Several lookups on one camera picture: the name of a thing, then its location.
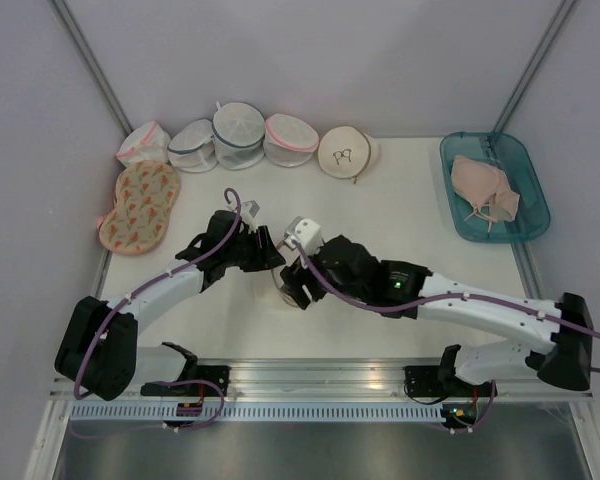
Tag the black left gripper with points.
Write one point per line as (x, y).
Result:
(270, 254)

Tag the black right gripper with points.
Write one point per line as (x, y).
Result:
(294, 277)

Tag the beige round glasses laundry bag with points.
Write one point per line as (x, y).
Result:
(277, 281)

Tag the pale pink bra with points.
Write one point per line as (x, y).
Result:
(486, 189)

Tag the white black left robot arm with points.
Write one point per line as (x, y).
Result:
(100, 352)

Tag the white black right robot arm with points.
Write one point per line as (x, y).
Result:
(549, 340)

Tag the beige round bag with glasses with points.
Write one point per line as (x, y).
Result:
(346, 153)

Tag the white pink-zip mesh bag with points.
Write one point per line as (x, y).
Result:
(289, 141)

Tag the tall white blue-zip mesh bag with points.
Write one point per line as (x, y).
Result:
(238, 135)

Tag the white blue-trim mesh bag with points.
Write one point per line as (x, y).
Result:
(193, 149)

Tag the floral peanut-shaped laundry bag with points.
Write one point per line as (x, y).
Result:
(145, 193)

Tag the white pink-trim mesh bag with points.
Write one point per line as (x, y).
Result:
(148, 142)

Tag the teal transparent plastic bin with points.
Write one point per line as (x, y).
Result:
(507, 153)

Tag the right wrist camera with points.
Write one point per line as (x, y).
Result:
(305, 232)

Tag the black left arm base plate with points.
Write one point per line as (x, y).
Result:
(194, 382)

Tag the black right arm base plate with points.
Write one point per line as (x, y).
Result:
(424, 382)

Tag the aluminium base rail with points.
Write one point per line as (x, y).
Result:
(343, 380)

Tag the white slotted cable duct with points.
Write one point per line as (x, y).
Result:
(269, 411)

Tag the left aluminium corner post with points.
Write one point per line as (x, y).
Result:
(80, 43)

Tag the aluminium corner post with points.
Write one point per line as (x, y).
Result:
(557, 23)
(80, 43)

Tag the right aluminium corner post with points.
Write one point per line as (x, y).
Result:
(557, 23)

